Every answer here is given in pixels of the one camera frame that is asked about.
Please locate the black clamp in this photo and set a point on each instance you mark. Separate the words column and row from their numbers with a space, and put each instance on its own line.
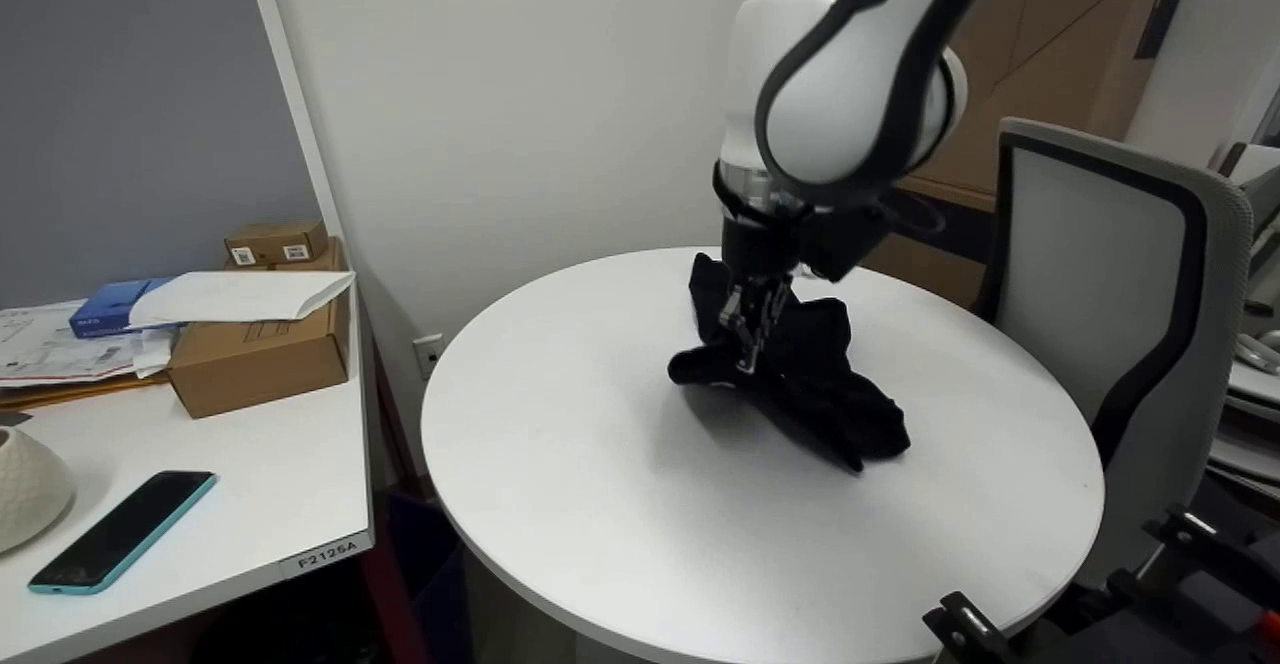
column 965, row 632

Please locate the grey office chair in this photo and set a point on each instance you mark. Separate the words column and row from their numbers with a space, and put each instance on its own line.
column 1100, row 284

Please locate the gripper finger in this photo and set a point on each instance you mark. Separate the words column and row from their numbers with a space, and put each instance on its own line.
column 764, row 329
column 732, row 316

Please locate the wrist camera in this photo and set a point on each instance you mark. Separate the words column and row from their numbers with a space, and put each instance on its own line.
column 842, row 239

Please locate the wall socket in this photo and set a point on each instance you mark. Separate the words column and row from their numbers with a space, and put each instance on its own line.
column 428, row 356

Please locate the flat brown cardboard box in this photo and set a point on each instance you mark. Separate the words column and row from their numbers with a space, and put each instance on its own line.
column 1070, row 54

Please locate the blue box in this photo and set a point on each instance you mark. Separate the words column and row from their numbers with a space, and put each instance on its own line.
column 105, row 306

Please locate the white desk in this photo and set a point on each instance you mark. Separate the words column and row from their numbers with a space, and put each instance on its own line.
column 210, row 484

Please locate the small cardboard box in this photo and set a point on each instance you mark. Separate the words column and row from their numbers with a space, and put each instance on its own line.
column 277, row 242

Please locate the teal smartphone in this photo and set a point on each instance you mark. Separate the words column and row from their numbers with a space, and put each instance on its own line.
column 120, row 534

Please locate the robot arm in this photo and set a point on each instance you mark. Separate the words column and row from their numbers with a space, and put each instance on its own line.
column 850, row 94

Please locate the stand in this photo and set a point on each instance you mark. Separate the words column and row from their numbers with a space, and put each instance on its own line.
column 1200, row 564

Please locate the stack of printed papers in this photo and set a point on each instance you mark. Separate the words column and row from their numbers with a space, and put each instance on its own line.
column 60, row 349

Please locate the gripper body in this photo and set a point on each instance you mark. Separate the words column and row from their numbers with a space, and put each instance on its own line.
column 757, row 244

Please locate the large cardboard box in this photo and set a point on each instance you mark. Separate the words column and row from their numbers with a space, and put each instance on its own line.
column 260, row 359

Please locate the white envelope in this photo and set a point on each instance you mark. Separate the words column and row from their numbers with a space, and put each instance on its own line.
column 240, row 296

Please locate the black t-shirt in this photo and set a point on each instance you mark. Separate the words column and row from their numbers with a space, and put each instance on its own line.
column 820, row 384

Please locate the grey pinboard with white frame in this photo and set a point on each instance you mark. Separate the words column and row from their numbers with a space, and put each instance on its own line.
column 130, row 114

